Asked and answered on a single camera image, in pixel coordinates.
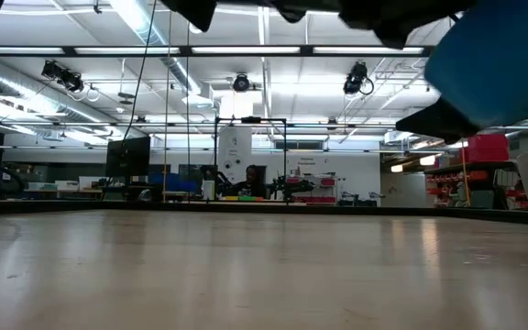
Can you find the round black overhead camera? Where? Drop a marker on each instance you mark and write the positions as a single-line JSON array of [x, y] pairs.
[[241, 83]]

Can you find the black computer monitor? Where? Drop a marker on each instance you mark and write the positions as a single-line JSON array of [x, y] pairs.
[[128, 157]]

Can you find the black overhead light bar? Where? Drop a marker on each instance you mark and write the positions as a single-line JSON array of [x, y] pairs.
[[245, 50]]

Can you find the blue plastic bowl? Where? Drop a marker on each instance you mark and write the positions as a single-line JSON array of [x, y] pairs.
[[498, 69]]

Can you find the silver ventilation duct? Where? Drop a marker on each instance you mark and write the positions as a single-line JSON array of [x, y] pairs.
[[179, 69]]

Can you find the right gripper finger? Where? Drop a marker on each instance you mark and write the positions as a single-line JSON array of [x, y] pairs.
[[438, 121]]

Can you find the person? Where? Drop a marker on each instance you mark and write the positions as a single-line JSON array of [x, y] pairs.
[[249, 185]]

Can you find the white pillar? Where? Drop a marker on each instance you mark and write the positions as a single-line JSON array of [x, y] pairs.
[[235, 153]]

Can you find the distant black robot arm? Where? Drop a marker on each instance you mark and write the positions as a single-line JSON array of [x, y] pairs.
[[293, 185]]

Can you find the blue panel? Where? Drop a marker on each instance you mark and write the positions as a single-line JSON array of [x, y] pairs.
[[172, 182]]

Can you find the red storage bin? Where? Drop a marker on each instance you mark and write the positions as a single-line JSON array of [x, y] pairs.
[[488, 147]]

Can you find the black table edge frame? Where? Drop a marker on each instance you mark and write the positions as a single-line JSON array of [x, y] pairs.
[[360, 211]]

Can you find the dark storage rack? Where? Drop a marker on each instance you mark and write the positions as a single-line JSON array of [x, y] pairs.
[[470, 176]]

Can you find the long black overhead camera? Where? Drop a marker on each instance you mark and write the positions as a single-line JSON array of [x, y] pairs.
[[62, 75]]

